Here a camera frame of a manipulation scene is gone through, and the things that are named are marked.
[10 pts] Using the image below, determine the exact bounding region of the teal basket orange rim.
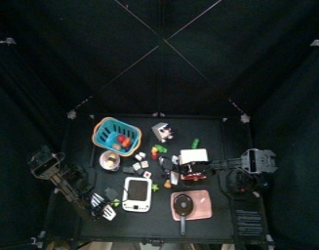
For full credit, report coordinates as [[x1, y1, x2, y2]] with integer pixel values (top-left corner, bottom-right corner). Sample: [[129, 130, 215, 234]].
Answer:
[[91, 116, 143, 157]]

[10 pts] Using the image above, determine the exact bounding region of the red toy piece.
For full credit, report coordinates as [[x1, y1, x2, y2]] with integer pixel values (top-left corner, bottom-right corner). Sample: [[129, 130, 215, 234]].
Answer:
[[182, 175, 207, 182]]

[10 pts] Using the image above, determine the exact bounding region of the dark grey square piece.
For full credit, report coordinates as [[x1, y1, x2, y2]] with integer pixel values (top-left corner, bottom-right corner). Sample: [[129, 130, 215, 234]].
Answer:
[[105, 187, 121, 199]]

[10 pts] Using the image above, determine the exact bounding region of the white striped toy piece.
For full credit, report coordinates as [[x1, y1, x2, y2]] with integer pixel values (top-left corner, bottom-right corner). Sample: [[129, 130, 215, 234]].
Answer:
[[90, 192, 106, 209], [101, 205, 119, 223]]

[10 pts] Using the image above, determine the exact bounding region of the pink cutting board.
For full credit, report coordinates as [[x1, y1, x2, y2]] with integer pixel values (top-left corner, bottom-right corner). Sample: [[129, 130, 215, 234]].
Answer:
[[170, 189, 214, 222]]

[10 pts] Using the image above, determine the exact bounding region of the grey toy camera block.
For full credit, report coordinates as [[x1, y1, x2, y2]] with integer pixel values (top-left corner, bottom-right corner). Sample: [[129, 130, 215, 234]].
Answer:
[[150, 122, 175, 144]]

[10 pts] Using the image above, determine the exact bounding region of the white toy tablet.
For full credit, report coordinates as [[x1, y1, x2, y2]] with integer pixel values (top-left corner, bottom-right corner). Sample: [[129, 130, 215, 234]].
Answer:
[[122, 176, 154, 213]]

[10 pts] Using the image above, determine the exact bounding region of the black toy frying pan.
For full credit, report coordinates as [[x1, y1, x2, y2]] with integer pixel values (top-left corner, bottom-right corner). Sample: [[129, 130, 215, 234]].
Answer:
[[174, 193, 193, 236]]

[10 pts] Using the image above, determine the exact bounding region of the white rectangular box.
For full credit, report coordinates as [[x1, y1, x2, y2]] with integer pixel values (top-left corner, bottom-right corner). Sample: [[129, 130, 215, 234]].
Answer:
[[179, 148, 210, 165]]

